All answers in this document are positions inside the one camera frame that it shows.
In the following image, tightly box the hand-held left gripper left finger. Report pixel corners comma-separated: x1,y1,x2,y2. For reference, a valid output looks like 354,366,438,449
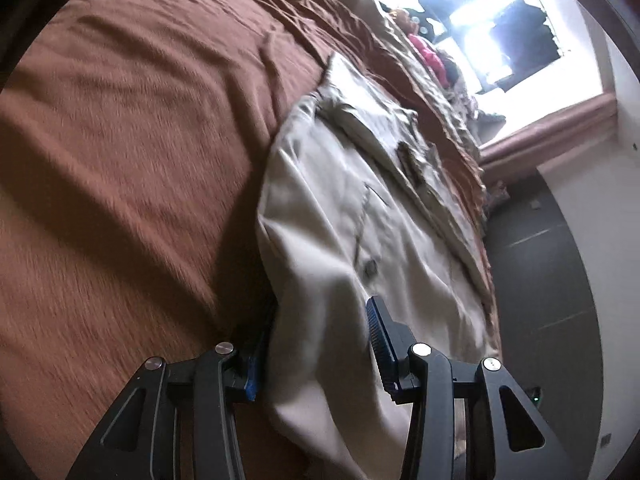
65,310,276,480

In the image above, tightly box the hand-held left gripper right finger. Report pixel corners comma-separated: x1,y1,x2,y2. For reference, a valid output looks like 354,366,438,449
365,296,578,480

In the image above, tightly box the beige jacket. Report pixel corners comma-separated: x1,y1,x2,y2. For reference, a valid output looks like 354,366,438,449
255,52,501,480

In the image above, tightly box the pile of clothes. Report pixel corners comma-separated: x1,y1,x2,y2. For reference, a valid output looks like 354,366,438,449
440,57,506,126

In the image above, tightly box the bed with brown sheet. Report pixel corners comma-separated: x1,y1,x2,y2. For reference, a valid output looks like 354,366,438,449
0,0,501,480

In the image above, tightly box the pink curtain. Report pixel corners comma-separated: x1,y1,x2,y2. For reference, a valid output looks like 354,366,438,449
480,92,618,173

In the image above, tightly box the pink cloth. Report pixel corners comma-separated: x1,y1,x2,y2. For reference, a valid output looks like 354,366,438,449
407,32,448,86

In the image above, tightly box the window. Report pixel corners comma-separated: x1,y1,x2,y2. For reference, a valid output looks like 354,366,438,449
370,0,606,96

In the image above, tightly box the brown plush toy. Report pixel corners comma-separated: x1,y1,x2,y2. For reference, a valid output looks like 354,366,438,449
390,7,421,36

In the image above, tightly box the dark hanging jacket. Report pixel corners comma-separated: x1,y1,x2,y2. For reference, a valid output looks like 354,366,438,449
487,0,562,86

